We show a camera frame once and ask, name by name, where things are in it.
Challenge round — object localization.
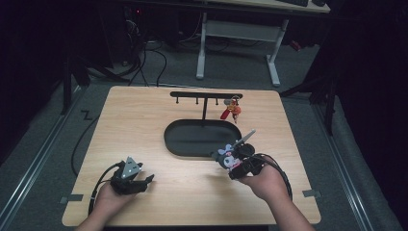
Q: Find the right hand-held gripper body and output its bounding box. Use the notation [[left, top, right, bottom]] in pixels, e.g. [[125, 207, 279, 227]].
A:
[[232, 128, 268, 177]]

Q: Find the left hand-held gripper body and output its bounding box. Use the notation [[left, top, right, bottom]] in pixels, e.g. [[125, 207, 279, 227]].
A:
[[110, 156, 146, 196]]

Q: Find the black cartoon plush keychain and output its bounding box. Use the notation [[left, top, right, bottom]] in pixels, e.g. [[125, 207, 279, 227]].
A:
[[211, 142, 245, 171]]

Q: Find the black key rack with tray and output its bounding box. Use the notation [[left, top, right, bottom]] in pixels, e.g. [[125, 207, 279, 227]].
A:
[[163, 90, 243, 159]]

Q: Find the red strap cowboy keychain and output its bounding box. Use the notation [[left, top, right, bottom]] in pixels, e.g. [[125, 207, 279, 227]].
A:
[[219, 94, 242, 125]]

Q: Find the person's left hand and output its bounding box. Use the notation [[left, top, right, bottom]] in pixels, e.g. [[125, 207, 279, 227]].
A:
[[93, 182, 140, 219]]

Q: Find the person's right hand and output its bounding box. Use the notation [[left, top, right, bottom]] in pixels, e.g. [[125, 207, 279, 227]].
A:
[[238, 164, 292, 204]]

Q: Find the black metal stand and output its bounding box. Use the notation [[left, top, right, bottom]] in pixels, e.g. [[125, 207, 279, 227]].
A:
[[279, 72, 339, 137], [60, 57, 91, 116]]

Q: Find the white-legged desk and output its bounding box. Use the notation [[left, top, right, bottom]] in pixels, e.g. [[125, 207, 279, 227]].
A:
[[194, 0, 331, 88]]

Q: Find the black keyboard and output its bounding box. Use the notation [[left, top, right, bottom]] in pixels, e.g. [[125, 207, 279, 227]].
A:
[[277, 0, 310, 8]]

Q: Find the left hand-held gripper cable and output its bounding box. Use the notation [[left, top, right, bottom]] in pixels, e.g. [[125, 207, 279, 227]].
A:
[[88, 161, 125, 217]]

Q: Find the hand-held gripper cable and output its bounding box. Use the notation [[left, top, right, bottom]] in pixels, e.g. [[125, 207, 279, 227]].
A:
[[249, 152, 293, 200], [88, 161, 125, 217]]

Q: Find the right hand-held gripper cable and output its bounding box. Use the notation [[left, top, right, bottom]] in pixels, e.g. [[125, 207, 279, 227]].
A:
[[249, 152, 293, 200]]

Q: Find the black floor cable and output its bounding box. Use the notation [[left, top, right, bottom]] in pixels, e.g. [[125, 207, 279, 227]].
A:
[[70, 115, 101, 177]]

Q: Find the aluminium floor rail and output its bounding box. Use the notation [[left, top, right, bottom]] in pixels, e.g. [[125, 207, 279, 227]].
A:
[[0, 86, 82, 225], [312, 102, 375, 231]]

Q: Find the bundle of black floor cables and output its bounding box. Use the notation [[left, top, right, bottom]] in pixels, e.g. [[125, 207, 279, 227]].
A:
[[119, 39, 168, 88]]

